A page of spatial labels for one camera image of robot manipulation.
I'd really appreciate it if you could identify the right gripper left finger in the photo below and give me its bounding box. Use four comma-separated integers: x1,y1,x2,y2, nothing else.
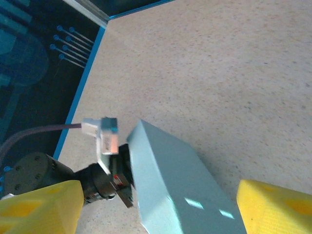
0,179,83,234

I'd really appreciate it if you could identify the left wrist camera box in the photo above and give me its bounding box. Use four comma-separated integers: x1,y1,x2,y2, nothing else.
81,117,120,175

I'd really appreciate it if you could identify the aluminium corner post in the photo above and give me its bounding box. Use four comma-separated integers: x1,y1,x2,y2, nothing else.
62,0,109,26

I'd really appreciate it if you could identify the light blue paper box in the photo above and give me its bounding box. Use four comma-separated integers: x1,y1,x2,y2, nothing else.
126,119,247,234

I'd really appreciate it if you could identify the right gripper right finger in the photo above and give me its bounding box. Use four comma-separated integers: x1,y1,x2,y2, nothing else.
236,179,312,234

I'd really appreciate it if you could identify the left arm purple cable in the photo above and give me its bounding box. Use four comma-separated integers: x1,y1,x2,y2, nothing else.
0,123,82,161

